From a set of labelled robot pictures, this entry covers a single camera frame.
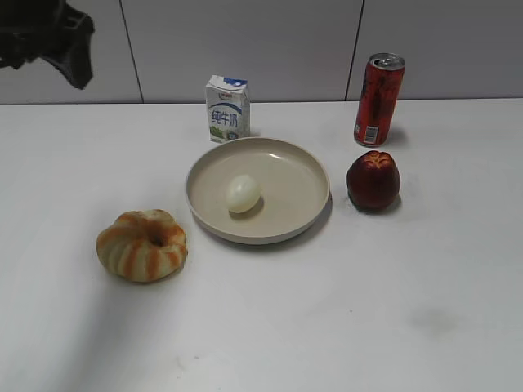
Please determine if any white blue milk carton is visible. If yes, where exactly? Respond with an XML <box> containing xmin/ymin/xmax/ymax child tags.
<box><xmin>205</xmin><ymin>75</ymin><xmax>251</xmax><ymax>143</ymax></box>

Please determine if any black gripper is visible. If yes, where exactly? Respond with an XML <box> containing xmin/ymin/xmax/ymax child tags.
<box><xmin>1</xmin><ymin>1</ymin><xmax>95</xmax><ymax>89</ymax></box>

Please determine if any dark red apple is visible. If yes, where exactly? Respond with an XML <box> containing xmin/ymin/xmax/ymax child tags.
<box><xmin>346</xmin><ymin>150</ymin><xmax>400</xmax><ymax>211</ymax></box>

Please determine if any beige round plate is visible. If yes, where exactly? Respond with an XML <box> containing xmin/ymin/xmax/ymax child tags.
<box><xmin>186</xmin><ymin>137</ymin><xmax>330</xmax><ymax>245</ymax></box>

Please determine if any red soda can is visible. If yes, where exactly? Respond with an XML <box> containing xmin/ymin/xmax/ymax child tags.
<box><xmin>354</xmin><ymin>52</ymin><xmax>405</xmax><ymax>146</ymax></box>

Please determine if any white peeled egg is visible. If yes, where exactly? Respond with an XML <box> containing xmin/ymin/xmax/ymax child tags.
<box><xmin>226</xmin><ymin>175</ymin><xmax>262</xmax><ymax>214</ymax></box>

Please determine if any orange striped ring bread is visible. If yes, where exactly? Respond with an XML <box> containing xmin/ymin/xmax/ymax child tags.
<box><xmin>96</xmin><ymin>209</ymin><xmax>188</xmax><ymax>283</ymax></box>

